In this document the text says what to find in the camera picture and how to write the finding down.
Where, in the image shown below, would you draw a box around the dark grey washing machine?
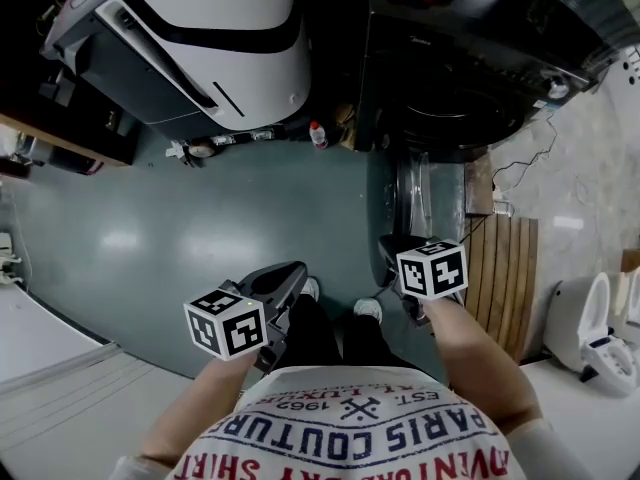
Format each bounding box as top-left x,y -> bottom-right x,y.
352,0 -> 609,165

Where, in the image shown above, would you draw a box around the person's white printed t-shirt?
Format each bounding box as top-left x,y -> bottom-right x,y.
107,365 -> 566,480

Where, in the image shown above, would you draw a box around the person's black trousers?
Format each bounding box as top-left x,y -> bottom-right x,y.
272,292 -> 396,377

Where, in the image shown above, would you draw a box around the wooden slatted mat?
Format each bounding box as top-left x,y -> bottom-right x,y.
462,215 -> 540,364

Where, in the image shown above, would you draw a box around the white power strip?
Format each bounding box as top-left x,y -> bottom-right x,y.
491,182 -> 514,217

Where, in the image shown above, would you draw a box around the person's right white shoe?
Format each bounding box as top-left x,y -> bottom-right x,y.
353,297 -> 384,325

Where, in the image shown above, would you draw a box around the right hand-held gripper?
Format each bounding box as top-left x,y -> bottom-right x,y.
378,235 -> 469,328

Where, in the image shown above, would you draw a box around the thin black cable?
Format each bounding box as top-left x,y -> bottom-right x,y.
492,112 -> 559,194

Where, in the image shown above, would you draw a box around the white toilet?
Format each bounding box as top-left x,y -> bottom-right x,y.
542,271 -> 639,398
609,265 -> 640,329

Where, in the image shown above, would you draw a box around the white bottle with red cap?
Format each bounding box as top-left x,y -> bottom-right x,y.
308,120 -> 330,150

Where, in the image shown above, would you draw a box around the person's left forearm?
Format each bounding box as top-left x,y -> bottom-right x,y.
139,350 -> 266,464

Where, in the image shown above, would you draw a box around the woven white grey laundry basket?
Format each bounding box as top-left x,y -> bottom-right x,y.
519,0 -> 640,69

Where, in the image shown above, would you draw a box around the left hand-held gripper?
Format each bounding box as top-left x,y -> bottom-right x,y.
183,261 -> 309,374

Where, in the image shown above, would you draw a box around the person's right forearm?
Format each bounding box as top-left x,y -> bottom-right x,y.
422,292 -> 544,432

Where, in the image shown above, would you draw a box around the white appliance with black trim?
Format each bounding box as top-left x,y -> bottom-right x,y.
38,0 -> 314,168

